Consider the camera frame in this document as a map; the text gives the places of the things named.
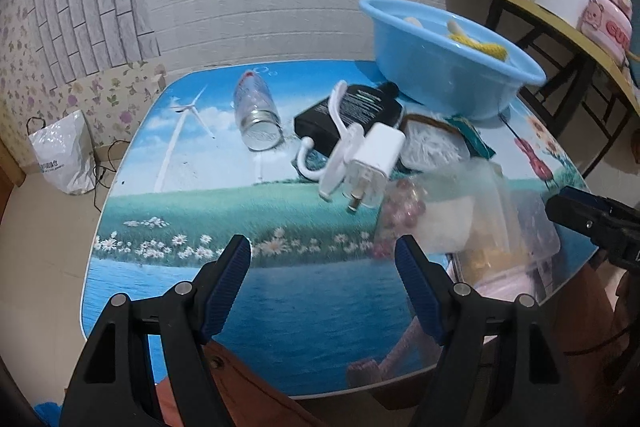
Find teal packet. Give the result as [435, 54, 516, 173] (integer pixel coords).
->
[447, 116, 496, 158]

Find landscape printed desktop table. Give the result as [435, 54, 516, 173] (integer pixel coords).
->
[80, 59, 608, 400]

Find pink piggy box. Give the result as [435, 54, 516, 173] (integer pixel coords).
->
[580, 0, 633, 58]

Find clear plastic bottle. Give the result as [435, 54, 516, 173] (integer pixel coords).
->
[233, 71, 283, 152]

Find person's brown trousers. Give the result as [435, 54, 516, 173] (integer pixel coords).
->
[150, 252, 640, 427]

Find round wood-rimmed white object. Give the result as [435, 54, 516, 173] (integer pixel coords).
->
[400, 114, 471, 172]

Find black floor cable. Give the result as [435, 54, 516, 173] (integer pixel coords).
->
[92, 139, 133, 212]

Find clear plastic bag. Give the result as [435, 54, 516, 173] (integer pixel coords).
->
[415, 159, 516, 258]

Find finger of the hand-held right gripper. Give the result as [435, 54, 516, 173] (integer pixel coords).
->
[545, 186, 616, 238]

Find black power adapter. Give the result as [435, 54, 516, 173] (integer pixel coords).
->
[293, 82, 406, 158]

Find bag of pink beads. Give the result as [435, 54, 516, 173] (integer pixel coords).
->
[372, 177, 431, 258]

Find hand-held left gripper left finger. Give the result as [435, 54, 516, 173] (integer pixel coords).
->
[59, 234, 252, 427]

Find white plastic shopping bag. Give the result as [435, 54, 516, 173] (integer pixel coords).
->
[27, 109, 98, 195]

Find white charger plug with cable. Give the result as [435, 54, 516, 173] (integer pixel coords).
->
[294, 79, 366, 202]

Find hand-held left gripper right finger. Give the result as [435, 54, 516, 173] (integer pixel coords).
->
[394, 234, 583, 427]

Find blue plastic basin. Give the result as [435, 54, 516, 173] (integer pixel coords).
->
[358, 0, 547, 120]

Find yellow white sun plush toy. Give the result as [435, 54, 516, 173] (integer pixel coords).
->
[447, 21, 510, 60]

